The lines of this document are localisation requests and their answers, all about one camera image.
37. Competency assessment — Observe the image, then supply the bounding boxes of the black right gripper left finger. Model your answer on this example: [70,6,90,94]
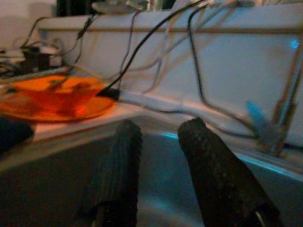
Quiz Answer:
[78,119,143,227]

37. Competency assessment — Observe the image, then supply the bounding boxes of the thick black power cable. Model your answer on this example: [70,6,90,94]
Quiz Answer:
[96,0,209,100]

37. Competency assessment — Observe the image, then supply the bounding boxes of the black power strip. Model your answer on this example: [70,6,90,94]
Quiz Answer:
[0,42,63,76]

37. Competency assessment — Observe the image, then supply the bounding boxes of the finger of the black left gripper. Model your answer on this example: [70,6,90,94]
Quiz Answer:
[0,117,36,153]

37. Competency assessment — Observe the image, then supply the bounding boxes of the chrome sink faucet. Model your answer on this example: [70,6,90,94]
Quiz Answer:
[269,47,303,158]

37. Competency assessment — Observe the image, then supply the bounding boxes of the thin black cable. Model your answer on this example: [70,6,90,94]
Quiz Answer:
[61,14,98,69]

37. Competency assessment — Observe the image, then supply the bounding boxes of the orange plastic bowl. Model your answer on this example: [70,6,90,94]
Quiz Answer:
[8,75,103,114]

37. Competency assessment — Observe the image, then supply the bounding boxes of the stainless steel sink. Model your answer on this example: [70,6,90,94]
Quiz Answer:
[0,127,303,227]

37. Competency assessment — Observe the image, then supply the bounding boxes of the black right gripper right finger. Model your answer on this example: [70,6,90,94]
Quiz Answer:
[177,117,284,227]

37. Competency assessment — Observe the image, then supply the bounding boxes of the black electronic device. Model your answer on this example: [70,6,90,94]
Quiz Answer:
[56,0,92,17]

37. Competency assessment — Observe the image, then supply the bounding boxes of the shiny metal object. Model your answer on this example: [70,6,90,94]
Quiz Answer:
[91,0,152,12]

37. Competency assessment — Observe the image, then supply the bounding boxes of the small blue plastic piece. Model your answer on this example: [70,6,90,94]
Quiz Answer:
[245,100,275,144]

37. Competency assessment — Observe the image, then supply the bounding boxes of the orange plastic plate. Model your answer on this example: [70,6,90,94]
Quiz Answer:
[0,93,116,122]

